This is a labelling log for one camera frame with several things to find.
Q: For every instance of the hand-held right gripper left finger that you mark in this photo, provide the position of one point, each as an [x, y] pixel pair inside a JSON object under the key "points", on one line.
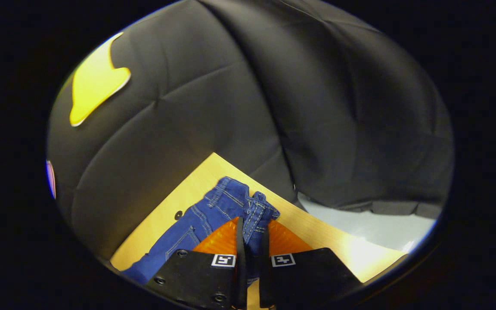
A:
{"points": [[196, 275]]}

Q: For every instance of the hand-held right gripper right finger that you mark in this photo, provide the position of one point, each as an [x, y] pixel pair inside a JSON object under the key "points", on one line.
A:
{"points": [[312, 275]]}

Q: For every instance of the blue denim jeans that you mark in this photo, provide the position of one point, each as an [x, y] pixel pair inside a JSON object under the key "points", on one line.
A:
{"points": [[213, 211]]}

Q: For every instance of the black backdrop cloth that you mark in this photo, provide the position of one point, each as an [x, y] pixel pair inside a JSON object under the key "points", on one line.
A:
{"points": [[252, 94]]}

